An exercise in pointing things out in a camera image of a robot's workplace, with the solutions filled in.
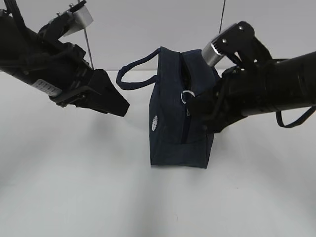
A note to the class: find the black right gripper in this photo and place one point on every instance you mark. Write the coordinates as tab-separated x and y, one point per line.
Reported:
245	94

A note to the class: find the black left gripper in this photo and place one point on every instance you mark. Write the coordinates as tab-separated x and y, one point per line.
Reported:
74	82

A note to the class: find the dark navy lunch bag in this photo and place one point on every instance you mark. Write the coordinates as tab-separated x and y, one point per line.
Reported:
177	138

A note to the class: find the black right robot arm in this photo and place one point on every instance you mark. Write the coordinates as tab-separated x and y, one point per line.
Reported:
286	87

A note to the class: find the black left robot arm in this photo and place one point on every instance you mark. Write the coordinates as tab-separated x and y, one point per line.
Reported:
24	54

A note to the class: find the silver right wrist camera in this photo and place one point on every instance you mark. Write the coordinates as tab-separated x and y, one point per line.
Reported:
238	43

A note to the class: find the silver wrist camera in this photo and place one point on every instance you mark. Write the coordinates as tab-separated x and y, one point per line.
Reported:
238	43
76	18

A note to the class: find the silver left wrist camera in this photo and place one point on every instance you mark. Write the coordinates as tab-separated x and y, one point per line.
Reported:
76	18

